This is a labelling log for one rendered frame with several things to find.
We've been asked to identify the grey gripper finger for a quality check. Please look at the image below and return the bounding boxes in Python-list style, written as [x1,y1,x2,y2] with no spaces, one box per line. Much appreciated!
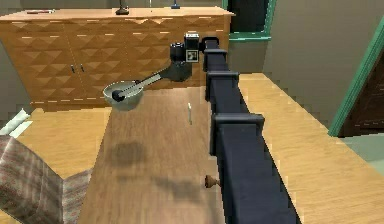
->
[111,76,164,102]
[134,71,164,85]

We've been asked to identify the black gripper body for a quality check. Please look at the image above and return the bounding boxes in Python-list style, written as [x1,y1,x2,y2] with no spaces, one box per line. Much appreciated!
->
[161,41,194,83]

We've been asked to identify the grey-green bowl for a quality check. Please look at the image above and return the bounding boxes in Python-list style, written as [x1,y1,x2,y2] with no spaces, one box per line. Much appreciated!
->
[102,80,145,112]

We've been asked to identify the wooden sideboard cupboard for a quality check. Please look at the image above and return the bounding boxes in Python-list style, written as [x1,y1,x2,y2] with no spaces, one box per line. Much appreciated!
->
[0,6,235,112]

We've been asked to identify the black lamp base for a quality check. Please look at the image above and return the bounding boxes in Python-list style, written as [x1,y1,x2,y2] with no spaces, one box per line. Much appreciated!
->
[115,0,130,16]

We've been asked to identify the long wooden table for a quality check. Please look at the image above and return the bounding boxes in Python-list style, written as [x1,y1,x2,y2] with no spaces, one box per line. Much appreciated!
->
[77,85,228,224]

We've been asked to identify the green-framed dark window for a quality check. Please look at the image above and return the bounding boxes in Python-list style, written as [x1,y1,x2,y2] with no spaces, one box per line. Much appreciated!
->
[221,0,278,42]

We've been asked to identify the small brown wooden knob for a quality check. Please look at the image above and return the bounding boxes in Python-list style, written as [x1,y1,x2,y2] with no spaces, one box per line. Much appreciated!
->
[204,174,222,190]

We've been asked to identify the white cloth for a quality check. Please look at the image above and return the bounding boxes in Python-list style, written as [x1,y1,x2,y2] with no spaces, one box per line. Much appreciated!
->
[0,108,34,139]

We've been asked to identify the striped grey-red sofa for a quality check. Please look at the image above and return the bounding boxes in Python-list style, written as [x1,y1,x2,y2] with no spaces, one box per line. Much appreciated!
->
[0,134,93,224]

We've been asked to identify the green-framed dark doorway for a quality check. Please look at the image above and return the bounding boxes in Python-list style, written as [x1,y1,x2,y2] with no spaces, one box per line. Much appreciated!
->
[327,14,384,138]

